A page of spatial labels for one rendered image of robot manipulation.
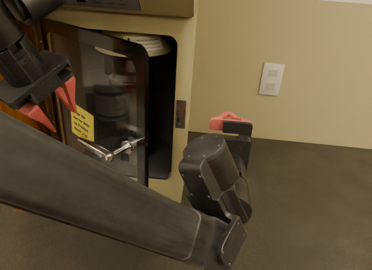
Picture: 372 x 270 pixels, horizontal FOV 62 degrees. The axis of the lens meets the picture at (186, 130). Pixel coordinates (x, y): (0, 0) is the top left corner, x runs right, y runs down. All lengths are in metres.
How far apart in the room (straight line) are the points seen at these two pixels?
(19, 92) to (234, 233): 0.33
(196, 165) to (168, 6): 0.32
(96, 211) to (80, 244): 0.50
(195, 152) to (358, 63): 0.89
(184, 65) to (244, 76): 0.49
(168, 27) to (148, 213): 0.42
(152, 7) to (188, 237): 0.41
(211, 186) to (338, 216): 0.60
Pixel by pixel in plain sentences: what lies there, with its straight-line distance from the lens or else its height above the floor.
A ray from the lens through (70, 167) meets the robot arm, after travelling 0.25.
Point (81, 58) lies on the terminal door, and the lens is 0.60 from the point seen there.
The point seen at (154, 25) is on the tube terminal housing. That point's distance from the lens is 0.65.
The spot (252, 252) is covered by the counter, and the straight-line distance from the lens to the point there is 0.76.
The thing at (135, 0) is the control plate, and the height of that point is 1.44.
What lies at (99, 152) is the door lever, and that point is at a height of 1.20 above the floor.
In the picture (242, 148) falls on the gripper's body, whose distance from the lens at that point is 0.49.
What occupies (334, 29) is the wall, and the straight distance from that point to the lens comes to 1.14.
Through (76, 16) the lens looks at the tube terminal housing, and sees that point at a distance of 0.69.
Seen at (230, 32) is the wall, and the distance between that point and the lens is 1.08.
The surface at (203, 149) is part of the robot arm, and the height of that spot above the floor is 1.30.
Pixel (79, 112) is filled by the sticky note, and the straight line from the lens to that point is 0.66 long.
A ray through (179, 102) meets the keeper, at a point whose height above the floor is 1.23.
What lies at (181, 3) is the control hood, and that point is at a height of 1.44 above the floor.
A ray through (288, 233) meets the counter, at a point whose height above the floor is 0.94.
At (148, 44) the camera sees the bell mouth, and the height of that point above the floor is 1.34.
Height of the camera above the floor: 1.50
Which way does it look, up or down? 29 degrees down
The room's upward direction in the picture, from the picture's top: 4 degrees clockwise
